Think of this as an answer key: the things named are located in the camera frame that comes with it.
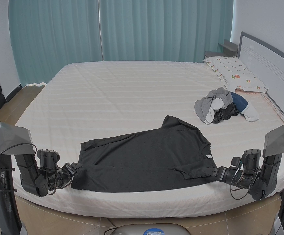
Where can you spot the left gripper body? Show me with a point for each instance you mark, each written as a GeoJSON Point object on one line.
{"type": "Point", "coordinates": [66, 176]}

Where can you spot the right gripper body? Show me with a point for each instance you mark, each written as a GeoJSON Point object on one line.
{"type": "Point", "coordinates": [230, 176]}

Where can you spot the black T-shirt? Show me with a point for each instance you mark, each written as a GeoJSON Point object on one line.
{"type": "Point", "coordinates": [144, 160]}

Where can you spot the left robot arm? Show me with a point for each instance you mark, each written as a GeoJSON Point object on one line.
{"type": "Point", "coordinates": [12, 138]}

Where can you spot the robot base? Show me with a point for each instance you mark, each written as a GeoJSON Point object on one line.
{"type": "Point", "coordinates": [151, 230]}

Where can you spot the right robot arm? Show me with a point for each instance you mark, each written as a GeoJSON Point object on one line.
{"type": "Point", "coordinates": [281, 138]}

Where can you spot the pile of clothes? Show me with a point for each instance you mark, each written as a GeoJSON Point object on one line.
{"type": "Point", "coordinates": [206, 109]}

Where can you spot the bed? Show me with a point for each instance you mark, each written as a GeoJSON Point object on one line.
{"type": "Point", "coordinates": [132, 94]}

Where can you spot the white printed pillow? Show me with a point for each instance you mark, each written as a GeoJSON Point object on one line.
{"type": "Point", "coordinates": [234, 73]}

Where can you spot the grey bedside table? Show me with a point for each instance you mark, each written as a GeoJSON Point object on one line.
{"type": "Point", "coordinates": [226, 46]}

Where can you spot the blue-green curtain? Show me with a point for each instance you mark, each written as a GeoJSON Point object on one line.
{"type": "Point", "coordinates": [56, 26]}
{"type": "Point", "coordinates": [166, 21]}

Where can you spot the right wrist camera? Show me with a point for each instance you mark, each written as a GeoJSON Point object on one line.
{"type": "Point", "coordinates": [236, 161]}

